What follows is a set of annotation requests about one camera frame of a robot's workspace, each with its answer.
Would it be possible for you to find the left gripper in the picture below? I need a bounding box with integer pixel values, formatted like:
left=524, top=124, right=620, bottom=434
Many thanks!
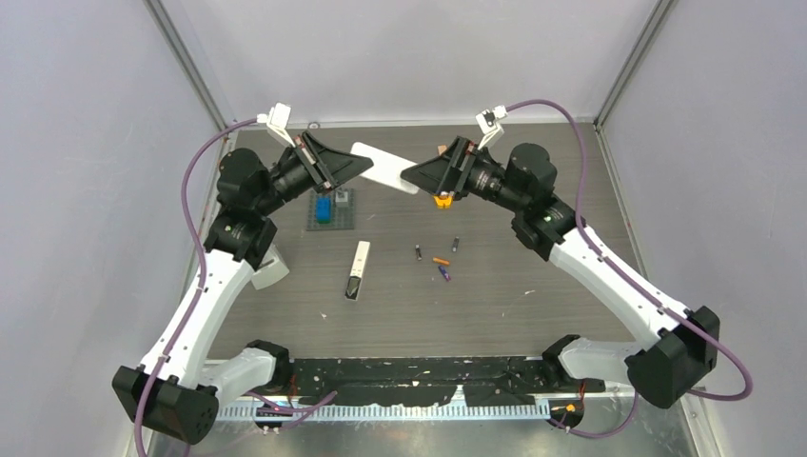
left=255, top=130, right=371, bottom=216

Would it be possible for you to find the purple battery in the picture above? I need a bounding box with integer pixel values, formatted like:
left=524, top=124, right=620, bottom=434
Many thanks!
left=438, top=265, right=451, bottom=282

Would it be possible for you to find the large white remote control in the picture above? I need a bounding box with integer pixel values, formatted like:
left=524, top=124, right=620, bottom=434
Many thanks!
left=350, top=142, right=420, bottom=195

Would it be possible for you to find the blue lego brick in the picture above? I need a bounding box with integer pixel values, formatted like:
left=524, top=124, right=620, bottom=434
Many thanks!
left=314, top=196, right=333, bottom=225

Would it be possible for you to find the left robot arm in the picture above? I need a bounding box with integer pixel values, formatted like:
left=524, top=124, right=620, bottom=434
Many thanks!
left=112, top=131, right=374, bottom=446

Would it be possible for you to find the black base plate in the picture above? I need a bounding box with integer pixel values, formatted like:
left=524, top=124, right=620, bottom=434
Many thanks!
left=256, top=356, right=605, bottom=407

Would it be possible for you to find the white metronome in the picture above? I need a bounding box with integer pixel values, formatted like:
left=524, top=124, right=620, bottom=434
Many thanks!
left=251, top=244, right=290, bottom=290

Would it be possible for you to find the orange toy board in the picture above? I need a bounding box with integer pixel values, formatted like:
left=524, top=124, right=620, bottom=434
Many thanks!
left=433, top=195, right=453, bottom=209

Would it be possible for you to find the slim white remote control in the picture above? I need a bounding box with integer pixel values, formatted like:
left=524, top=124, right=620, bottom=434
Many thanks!
left=344, top=241, right=371, bottom=301

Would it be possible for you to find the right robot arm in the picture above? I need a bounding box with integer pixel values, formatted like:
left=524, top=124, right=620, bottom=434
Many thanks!
left=401, top=137, right=720, bottom=408

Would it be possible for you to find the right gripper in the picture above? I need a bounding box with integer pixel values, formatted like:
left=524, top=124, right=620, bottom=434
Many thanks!
left=401, top=136, right=527, bottom=214

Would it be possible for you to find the grey lego baseplate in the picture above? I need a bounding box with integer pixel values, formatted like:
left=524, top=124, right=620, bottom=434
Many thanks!
left=305, top=188, right=356, bottom=231

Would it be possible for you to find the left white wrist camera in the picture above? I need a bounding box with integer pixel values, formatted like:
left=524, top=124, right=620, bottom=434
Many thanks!
left=256, top=102, right=295, bottom=147

